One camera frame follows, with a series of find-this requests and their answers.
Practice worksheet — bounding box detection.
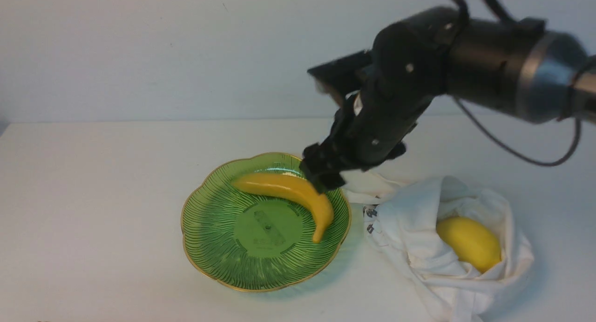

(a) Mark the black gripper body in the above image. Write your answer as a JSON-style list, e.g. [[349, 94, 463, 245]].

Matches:
[[319, 91, 433, 171]]

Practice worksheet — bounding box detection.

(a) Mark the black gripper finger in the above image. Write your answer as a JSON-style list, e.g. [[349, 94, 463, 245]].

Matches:
[[300, 144, 328, 179]]

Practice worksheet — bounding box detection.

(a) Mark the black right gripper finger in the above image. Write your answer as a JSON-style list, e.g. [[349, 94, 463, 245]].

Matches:
[[314, 170, 346, 194]]

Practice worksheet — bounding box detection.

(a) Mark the yellow banana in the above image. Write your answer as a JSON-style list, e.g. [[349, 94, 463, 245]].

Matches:
[[231, 172, 334, 244]]

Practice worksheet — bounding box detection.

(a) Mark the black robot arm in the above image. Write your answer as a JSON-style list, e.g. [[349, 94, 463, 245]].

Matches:
[[300, 7, 595, 193]]

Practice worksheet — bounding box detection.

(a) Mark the white cloth bag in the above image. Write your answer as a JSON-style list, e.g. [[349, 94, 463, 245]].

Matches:
[[342, 171, 535, 322]]

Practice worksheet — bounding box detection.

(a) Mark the green ribbed glass plate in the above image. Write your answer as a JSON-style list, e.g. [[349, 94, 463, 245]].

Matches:
[[181, 152, 352, 292]]

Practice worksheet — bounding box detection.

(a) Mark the yellow lemon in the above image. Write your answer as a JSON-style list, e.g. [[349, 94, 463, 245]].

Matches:
[[436, 217, 501, 273]]

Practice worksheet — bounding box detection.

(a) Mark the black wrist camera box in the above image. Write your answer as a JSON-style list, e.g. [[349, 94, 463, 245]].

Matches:
[[307, 49, 373, 107]]

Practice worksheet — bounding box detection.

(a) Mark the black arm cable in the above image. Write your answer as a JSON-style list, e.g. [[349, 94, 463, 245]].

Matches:
[[438, 0, 582, 168]]

